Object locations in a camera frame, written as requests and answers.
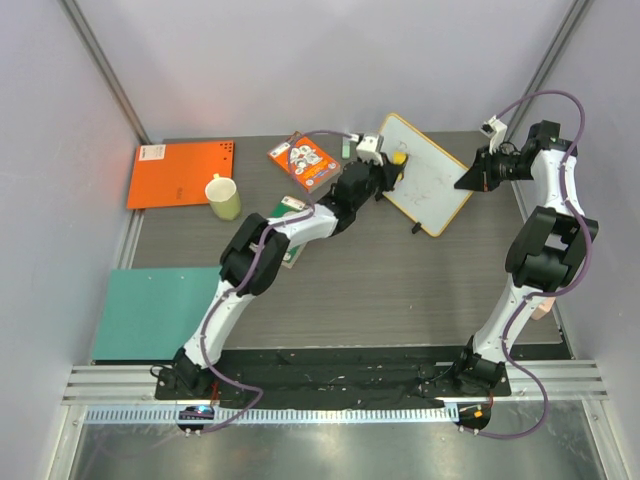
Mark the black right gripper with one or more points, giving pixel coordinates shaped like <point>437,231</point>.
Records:
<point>486,170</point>

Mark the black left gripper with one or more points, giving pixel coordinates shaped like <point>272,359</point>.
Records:
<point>388,173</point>

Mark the yellow bone-shaped eraser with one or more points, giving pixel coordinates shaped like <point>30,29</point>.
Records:
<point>399,158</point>

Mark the yellow framed whiteboard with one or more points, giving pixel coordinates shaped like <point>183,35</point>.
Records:
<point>426,193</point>

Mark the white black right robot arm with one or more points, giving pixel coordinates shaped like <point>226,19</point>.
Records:
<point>544,257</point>

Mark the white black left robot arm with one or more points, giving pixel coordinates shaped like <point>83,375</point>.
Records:
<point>250,264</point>

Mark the green marker pen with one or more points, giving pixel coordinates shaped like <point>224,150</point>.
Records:
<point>346,149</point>

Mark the orange paperback book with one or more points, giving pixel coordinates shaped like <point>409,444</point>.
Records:
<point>302,157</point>

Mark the green paperback book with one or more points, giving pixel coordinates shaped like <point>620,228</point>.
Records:
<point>288,206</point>

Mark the cream paper cup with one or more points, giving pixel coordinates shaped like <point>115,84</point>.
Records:
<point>223,197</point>

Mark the pink box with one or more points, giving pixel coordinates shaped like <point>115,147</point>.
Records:
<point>543,308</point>

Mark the teal board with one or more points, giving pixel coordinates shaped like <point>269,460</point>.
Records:
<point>150,313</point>

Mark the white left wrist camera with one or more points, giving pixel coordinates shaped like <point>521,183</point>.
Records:
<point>368,148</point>

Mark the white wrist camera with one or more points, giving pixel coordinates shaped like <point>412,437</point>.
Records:
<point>368,148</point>
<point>495,130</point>

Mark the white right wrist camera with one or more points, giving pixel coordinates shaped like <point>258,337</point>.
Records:
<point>495,130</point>

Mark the aluminium frame rail right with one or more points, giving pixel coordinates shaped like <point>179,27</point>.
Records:
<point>569,24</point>

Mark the aluminium frame rail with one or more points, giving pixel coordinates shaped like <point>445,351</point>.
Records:
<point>82,27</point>
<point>569,24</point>

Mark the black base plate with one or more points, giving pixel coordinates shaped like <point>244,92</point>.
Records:
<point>361,378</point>

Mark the aluminium frame rail left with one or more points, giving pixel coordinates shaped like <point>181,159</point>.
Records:
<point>82,27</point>

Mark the slotted cable duct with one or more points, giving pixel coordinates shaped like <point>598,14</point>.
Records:
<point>195,414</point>

